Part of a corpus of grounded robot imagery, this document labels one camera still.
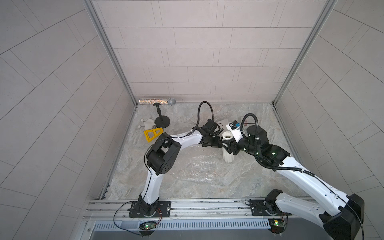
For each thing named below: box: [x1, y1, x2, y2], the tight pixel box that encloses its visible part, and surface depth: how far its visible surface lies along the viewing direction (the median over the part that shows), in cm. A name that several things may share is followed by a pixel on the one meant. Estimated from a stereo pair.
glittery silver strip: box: [138, 98, 168, 105], surface depth 90 cm
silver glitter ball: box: [167, 97, 177, 106], surface depth 90 cm
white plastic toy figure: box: [144, 119, 156, 130], surface depth 103 cm
